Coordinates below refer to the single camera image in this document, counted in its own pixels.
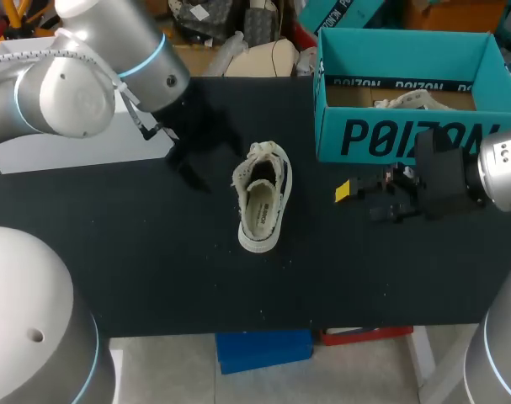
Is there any red box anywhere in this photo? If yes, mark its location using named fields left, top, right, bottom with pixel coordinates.
left=319, top=325, right=415, bottom=348

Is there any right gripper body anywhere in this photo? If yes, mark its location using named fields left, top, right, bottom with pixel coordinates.
left=413, top=128, right=488, bottom=221

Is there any beige rounded bag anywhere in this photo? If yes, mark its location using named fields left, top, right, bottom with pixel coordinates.
left=223, top=39, right=301, bottom=78

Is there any brown cardboard box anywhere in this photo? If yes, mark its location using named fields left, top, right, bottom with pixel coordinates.
left=401, top=0, right=509, bottom=34

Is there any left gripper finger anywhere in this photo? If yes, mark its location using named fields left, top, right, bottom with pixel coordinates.
left=175, top=158, right=213, bottom=194

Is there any blue box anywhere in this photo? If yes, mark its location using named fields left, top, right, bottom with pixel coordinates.
left=215, top=328, right=316, bottom=376

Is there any white shoebox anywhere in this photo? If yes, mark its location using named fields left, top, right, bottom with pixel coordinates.
left=0, top=36, right=175, bottom=176

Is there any beige knit shoe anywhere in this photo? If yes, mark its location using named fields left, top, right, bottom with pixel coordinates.
left=372, top=91, right=459, bottom=112
left=231, top=141, right=294, bottom=255

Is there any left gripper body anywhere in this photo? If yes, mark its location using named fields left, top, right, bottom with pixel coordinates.
left=152, top=78, right=242, bottom=174

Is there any large open teal box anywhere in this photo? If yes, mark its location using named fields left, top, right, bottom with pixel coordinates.
left=312, top=27, right=511, bottom=166

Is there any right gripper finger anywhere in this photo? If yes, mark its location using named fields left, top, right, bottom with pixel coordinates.
left=334, top=165, right=421, bottom=204
left=367, top=200, right=425, bottom=223

